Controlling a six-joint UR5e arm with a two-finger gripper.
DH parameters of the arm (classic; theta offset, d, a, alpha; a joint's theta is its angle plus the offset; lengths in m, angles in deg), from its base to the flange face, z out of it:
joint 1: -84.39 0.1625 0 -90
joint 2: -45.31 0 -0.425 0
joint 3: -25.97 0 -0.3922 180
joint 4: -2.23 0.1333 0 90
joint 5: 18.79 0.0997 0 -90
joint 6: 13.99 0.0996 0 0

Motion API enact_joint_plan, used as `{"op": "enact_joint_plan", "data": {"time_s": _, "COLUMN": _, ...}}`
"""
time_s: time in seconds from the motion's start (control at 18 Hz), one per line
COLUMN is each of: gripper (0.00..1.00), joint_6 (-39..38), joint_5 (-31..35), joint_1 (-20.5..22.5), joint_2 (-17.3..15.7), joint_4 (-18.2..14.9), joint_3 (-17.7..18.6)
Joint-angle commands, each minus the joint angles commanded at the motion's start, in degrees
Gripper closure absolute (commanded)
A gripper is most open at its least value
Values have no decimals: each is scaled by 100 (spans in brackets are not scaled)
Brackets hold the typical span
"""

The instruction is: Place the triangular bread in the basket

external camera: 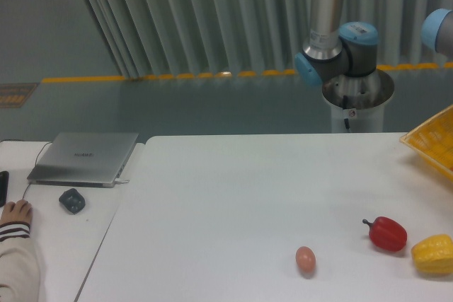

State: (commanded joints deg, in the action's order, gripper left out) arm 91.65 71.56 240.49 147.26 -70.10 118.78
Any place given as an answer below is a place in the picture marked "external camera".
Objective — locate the black phone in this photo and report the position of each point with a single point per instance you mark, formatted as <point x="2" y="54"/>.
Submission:
<point x="4" y="177"/>

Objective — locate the yellow plastic basket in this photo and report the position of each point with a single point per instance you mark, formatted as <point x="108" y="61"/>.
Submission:
<point x="432" y="140"/>

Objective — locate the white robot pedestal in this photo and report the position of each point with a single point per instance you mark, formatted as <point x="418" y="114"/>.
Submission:
<point x="357" y="104"/>

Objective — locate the red toy bell pepper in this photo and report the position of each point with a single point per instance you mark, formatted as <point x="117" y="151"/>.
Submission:
<point x="387" y="234"/>

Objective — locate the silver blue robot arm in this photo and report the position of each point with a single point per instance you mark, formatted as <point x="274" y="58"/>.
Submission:
<point x="346" y="37"/>

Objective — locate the white usb dongle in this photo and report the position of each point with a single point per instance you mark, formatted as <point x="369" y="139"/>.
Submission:
<point x="121" y="181"/>

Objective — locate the person's hand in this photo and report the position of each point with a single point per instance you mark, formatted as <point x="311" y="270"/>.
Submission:
<point x="17" y="212"/>

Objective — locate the brown egg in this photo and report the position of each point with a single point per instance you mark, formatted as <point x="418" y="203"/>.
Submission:
<point x="305" y="259"/>

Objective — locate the yellow toy bell pepper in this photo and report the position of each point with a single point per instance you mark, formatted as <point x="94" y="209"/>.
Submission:
<point x="433" y="255"/>

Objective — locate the striped beige sleeve forearm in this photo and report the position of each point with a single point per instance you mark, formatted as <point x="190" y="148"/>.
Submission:
<point x="20" y="272"/>

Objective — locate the silver closed laptop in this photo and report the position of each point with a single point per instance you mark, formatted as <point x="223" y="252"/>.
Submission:
<point x="84" y="159"/>

